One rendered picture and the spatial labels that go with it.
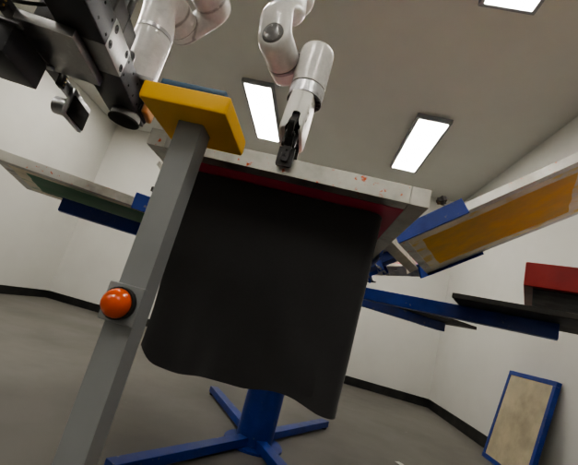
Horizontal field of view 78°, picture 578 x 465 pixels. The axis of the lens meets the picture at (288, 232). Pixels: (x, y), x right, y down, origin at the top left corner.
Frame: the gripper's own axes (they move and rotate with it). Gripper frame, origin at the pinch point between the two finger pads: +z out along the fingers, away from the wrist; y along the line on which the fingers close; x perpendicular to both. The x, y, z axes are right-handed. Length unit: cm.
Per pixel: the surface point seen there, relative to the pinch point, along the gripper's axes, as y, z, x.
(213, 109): 25.6, 5.2, -7.4
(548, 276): -63, -8, 91
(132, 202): -69, 2, -69
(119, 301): 25.0, 32.6, -10.9
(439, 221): -76, -23, 55
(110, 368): 21.1, 41.1, -11.0
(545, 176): -60, -44, 85
